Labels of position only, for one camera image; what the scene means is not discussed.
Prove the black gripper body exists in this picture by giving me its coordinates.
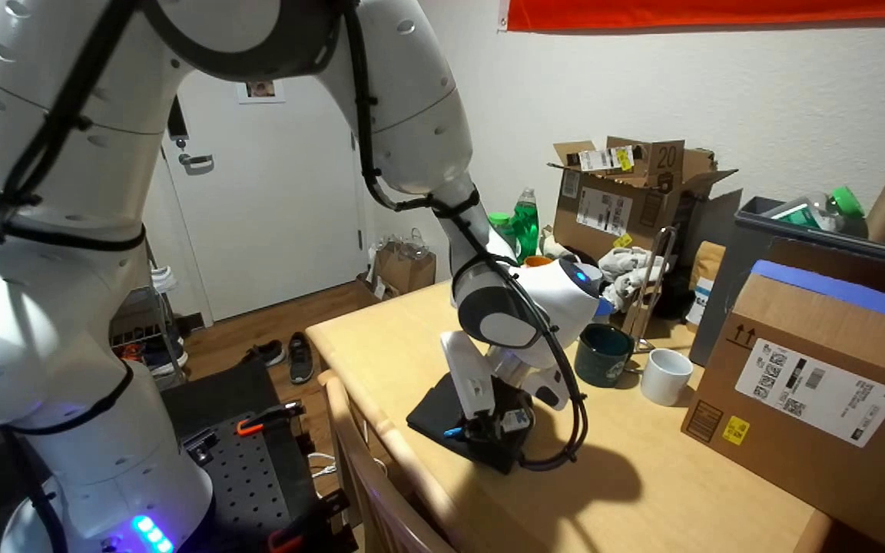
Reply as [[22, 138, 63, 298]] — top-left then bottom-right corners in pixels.
[[478, 373, 543, 444]]

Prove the black beanie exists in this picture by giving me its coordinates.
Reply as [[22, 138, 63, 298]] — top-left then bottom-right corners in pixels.
[[407, 373, 538, 475]]

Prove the dark green mug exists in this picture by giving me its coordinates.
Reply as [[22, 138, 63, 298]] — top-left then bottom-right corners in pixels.
[[575, 324, 638, 391]]

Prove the wooden chair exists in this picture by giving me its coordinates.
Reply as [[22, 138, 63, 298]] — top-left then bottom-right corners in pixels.
[[317, 369, 456, 553]]

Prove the small white cup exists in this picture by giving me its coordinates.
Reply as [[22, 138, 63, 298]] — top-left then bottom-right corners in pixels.
[[637, 347, 697, 408]]

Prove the small cardboard box on floor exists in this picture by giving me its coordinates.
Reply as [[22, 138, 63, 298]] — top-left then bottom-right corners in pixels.
[[374, 244, 441, 300]]

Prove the metal curved stand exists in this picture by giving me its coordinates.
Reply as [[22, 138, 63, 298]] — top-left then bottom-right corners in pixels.
[[620, 224, 683, 343]]

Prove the green dish soap bottle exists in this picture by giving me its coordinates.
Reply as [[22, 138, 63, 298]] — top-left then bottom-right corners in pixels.
[[514, 186, 543, 260]]

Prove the crumpled white paper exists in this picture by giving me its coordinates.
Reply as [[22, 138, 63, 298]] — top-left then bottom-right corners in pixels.
[[601, 246, 672, 311]]

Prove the dark shoe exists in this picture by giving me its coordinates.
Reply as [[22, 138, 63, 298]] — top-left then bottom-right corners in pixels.
[[285, 329, 317, 391], [247, 337, 288, 373]]

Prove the small tan carton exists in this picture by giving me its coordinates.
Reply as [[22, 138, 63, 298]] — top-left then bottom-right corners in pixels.
[[687, 239, 728, 329]]

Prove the open cardboard box with labels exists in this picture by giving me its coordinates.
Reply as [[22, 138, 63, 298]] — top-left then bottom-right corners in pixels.
[[546, 134, 741, 263]]

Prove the dark grey trash bin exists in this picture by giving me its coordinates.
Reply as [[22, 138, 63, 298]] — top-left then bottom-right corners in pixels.
[[689, 193, 885, 369]]

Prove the white door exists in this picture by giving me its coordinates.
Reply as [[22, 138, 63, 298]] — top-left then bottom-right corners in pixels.
[[138, 67, 374, 324]]

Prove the cardboard box with blue tape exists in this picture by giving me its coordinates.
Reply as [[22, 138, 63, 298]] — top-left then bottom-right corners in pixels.
[[680, 257, 885, 551]]

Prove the dark brown board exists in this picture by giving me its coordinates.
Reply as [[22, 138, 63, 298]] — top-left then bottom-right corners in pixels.
[[763, 236, 885, 311]]

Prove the green item in bin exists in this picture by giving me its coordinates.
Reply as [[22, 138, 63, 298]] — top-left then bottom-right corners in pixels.
[[824, 184, 868, 224]]

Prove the black door keypad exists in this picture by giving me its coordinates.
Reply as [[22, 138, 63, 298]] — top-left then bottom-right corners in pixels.
[[162, 96, 192, 150]]

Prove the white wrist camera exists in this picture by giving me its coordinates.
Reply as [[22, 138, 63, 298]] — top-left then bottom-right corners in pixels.
[[441, 331, 498, 425]]

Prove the orange handled clamp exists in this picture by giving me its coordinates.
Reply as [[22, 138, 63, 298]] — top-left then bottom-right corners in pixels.
[[268, 524, 313, 553], [231, 398, 312, 442]]

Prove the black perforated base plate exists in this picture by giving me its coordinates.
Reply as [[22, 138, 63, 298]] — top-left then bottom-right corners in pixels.
[[160, 357, 356, 553]]

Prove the silver door handle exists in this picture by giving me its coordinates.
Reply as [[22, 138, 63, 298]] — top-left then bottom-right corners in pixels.
[[177, 150, 218, 177]]

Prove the red wall banner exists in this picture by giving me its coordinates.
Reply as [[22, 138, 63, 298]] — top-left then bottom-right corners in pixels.
[[502, 0, 885, 38]]

